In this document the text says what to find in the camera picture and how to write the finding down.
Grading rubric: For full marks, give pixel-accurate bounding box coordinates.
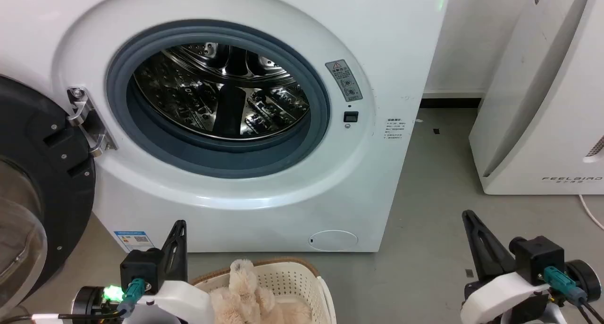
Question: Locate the teal-plug right gripper cable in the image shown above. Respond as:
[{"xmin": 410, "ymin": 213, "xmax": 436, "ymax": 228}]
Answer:
[{"xmin": 543, "ymin": 266, "xmax": 604, "ymax": 324}]

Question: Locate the oval drain filter cover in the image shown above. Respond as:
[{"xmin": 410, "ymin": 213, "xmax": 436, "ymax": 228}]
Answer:
[{"xmin": 309, "ymin": 230, "xmax": 359, "ymax": 252}]

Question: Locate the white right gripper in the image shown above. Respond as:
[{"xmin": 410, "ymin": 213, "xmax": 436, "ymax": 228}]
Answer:
[{"xmin": 460, "ymin": 210, "xmax": 554, "ymax": 324}]

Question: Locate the grey warning sticker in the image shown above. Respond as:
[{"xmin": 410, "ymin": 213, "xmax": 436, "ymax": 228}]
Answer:
[{"xmin": 325, "ymin": 59, "xmax": 364, "ymax": 103}]

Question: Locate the small printed text label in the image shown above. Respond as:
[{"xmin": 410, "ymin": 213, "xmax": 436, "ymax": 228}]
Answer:
[{"xmin": 385, "ymin": 118, "xmax": 406, "ymax": 141}]

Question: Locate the white power cable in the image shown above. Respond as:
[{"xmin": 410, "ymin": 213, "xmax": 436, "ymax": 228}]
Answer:
[{"xmin": 578, "ymin": 194, "xmax": 604, "ymax": 231}]

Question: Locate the grey rubber door gasket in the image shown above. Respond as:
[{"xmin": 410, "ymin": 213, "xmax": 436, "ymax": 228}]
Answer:
[{"xmin": 106, "ymin": 20, "xmax": 331, "ymax": 179}]

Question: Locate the white perforated laundry basket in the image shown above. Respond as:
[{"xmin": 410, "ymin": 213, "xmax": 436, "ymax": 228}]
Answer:
[{"xmin": 190, "ymin": 258, "xmax": 337, "ymax": 324}]

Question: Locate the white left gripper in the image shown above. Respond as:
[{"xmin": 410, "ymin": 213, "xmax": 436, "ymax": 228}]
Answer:
[{"xmin": 126, "ymin": 220, "xmax": 215, "ymax": 324}]

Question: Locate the silver metal door hinge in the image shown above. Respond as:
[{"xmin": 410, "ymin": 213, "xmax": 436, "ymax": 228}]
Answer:
[{"xmin": 66, "ymin": 86, "xmax": 117, "ymax": 158}]

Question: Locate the blue energy label sticker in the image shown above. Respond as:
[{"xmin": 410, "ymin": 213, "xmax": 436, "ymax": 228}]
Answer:
[{"xmin": 113, "ymin": 230, "xmax": 155, "ymax": 253}]

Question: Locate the black round washer door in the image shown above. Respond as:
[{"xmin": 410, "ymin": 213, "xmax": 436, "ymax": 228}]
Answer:
[{"xmin": 0, "ymin": 75, "xmax": 96, "ymax": 311}]

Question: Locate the stainless steel washing machine drum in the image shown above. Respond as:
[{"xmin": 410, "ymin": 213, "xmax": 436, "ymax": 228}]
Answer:
[{"xmin": 134, "ymin": 42, "xmax": 310, "ymax": 141}]

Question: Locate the white air purifier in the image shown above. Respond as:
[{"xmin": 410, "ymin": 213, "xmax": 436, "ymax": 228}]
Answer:
[{"xmin": 469, "ymin": 0, "xmax": 604, "ymax": 196}]

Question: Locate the white front-load washing machine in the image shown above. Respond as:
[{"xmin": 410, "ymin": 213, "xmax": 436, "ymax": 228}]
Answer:
[{"xmin": 0, "ymin": 0, "xmax": 448, "ymax": 254}]

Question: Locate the beige plush toy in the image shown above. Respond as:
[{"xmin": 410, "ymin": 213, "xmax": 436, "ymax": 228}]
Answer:
[{"xmin": 209, "ymin": 259, "xmax": 312, "ymax": 324}]

